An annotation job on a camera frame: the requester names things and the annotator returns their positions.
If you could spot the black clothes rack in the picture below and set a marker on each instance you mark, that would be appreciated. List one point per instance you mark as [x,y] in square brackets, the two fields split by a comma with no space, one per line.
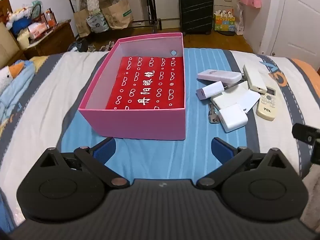
[156,25]

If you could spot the white and purple charger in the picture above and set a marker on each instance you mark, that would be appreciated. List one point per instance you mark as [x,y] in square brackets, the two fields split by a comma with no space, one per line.
[211,90]

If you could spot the red printed bag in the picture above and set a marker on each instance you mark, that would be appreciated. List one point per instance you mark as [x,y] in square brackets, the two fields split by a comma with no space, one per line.
[150,85]

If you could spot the cream large-display remote control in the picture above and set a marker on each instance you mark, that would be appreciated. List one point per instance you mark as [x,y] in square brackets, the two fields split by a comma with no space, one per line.
[255,80]

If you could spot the stuffed duck toy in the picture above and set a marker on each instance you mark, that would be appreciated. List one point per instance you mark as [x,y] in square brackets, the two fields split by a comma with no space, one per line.
[5,76]

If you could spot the cream air conditioner remote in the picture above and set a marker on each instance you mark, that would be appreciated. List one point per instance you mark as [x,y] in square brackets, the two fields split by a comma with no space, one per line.
[266,110]

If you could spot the white power bank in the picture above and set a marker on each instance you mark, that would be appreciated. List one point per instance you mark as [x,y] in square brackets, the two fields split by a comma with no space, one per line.
[225,101]

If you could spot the small brown paper bag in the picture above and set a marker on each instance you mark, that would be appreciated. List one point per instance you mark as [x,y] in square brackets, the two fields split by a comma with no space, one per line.
[82,22]

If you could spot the tissue box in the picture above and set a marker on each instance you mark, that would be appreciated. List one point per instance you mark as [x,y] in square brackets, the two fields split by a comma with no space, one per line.
[37,30]

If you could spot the white cube charger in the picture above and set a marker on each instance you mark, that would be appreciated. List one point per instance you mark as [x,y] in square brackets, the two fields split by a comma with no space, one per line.
[232,118]

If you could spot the wooden nightstand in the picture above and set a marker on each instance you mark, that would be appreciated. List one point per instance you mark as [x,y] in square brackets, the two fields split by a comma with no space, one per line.
[50,40]

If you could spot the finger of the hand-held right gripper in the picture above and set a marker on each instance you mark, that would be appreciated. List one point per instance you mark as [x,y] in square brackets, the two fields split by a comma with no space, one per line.
[306,133]

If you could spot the pink cardboard box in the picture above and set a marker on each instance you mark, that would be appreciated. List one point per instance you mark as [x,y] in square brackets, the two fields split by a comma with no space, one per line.
[135,125]

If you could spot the white door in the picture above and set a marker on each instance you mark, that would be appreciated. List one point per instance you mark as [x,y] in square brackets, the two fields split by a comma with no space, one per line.
[295,25]

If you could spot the large brown paper bag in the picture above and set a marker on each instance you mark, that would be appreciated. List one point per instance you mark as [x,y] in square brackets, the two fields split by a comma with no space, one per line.
[117,15]

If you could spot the white plastic bag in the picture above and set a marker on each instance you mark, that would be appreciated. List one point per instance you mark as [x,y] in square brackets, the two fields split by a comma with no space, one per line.
[239,22]

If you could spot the colourful gift box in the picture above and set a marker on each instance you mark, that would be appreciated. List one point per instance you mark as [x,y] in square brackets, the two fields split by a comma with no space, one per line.
[224,22]

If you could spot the person's right forearm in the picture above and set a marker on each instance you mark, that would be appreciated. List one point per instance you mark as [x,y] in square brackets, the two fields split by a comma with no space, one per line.
[312,185]

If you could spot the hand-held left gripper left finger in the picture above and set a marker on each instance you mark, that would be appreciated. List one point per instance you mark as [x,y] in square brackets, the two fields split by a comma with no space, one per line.
[106,151]

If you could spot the white green-printed bag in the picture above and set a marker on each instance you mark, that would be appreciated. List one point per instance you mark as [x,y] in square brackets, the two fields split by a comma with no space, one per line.
[97,22]

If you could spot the light blue blanket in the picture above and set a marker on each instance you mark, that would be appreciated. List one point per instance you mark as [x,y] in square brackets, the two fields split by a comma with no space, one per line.
[15,92]

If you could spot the white shoes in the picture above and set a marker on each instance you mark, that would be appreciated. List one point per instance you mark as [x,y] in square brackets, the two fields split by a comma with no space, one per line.
[102,48]

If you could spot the white card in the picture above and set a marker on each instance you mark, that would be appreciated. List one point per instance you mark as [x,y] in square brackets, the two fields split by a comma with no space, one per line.
[248,100]

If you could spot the white rounded remote control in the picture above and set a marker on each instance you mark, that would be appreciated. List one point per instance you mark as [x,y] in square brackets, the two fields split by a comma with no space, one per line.
[217,76]

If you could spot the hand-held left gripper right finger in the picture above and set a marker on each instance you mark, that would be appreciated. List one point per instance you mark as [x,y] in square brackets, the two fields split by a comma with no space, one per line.
[221,151]

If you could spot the black suitcase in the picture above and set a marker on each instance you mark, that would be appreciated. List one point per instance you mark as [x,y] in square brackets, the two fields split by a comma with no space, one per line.
[196,12]

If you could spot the dark bag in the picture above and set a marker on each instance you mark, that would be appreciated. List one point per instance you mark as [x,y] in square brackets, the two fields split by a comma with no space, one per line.
[77,45]

